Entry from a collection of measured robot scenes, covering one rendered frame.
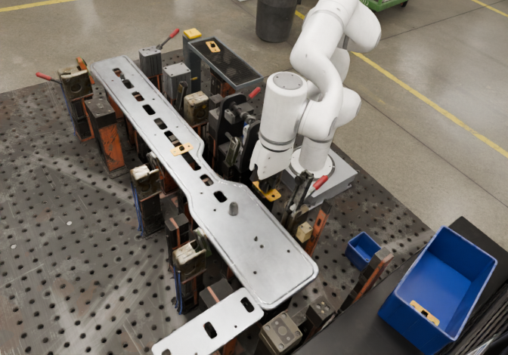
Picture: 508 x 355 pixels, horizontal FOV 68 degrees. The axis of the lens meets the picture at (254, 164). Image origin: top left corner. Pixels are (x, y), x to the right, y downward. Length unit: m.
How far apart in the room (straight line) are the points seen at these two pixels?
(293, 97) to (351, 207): 1.08
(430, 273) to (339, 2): 0.82
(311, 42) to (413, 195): 2.23
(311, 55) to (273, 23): 3.29
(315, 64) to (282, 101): 0.14
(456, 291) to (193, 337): 0.76
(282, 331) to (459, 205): 2.28
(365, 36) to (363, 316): 0.76
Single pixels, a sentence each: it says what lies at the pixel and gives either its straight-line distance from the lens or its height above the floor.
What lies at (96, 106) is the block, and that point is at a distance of 1.64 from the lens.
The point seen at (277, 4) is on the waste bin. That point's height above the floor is 0.43.
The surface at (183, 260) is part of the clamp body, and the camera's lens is 1.12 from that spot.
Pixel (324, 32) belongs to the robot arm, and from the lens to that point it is 0.92.
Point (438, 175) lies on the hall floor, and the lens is 3.25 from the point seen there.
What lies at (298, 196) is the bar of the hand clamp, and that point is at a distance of 1.19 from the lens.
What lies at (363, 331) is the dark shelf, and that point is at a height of 1.03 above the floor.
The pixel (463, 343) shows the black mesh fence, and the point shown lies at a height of 1.16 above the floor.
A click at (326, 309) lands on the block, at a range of 1.07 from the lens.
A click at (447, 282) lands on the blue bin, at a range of 1.31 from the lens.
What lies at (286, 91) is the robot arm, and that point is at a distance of 0.76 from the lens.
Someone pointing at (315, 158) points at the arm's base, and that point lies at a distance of 1.66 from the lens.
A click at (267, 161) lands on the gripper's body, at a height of 1.40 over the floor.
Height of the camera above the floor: 2.02
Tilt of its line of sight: 46 degrees down
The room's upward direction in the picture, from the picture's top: 9 degrees clockwise
